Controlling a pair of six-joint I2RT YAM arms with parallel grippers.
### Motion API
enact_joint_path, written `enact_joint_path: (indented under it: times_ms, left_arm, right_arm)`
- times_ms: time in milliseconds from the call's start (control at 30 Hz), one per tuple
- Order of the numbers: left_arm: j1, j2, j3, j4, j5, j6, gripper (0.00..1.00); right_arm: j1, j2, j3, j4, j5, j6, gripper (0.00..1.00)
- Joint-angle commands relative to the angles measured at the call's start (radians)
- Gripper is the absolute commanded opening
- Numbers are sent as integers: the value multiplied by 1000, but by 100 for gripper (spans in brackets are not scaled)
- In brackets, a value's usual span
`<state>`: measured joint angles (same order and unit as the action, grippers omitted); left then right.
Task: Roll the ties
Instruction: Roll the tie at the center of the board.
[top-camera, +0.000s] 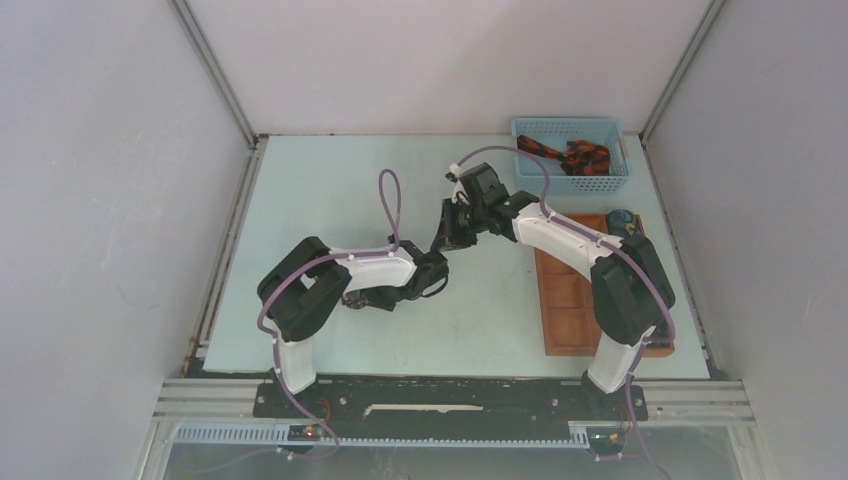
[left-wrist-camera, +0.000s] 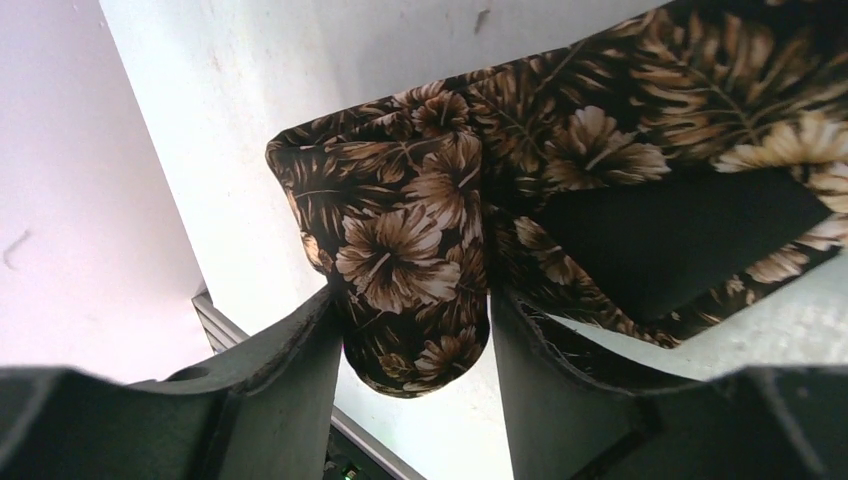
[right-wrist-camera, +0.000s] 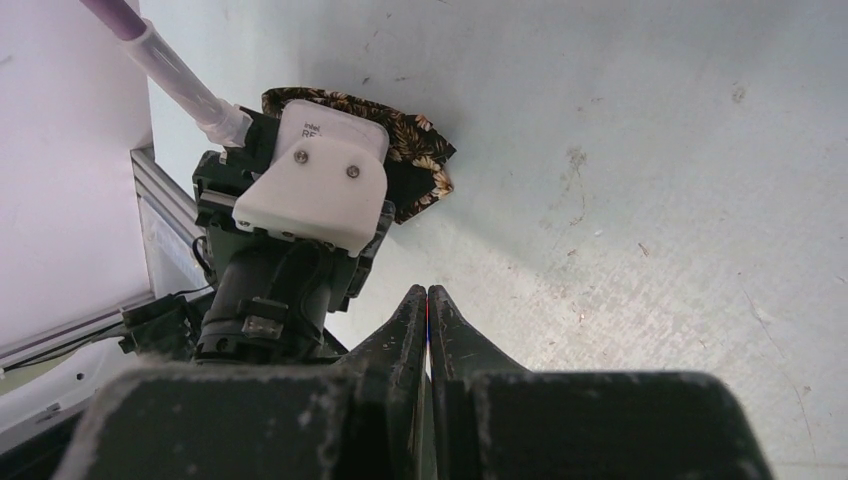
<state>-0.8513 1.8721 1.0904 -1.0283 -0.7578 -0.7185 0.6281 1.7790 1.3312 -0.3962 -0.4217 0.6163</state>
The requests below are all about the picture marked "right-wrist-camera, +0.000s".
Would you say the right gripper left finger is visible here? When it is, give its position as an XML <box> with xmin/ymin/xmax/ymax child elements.
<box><xmin>338</xmin><ymin>285</ymin><xmax>427</xmax><ymax>479</ymax></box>

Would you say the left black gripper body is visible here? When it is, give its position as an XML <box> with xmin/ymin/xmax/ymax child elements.
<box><xmin>192</xmin><ymin>112</ymin><xmax>395</xmax><ymax>365</ymax></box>

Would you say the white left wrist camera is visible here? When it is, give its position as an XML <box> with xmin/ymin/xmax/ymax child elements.
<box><xmin>232</xmin><ymin>100</ymin><xmax>390</xmax><ymax>257</ymax></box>

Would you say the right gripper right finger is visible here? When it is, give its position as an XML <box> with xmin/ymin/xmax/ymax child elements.
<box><xmin>427</xmin><ymin>285</ymin><xmax>527</xmax><ymax>479</ymax></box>

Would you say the brown floral tie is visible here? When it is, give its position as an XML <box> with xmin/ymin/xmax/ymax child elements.
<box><xmin>262</xmin><ymin>87</ymin><xmax>456</xmax><ymax>225</ymax></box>

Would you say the aluminium frame rail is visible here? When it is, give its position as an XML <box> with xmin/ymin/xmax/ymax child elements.
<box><xmin>0</xmin><ymin>146</ymin><xmax>220</xmax><ymax>362</ymax></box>

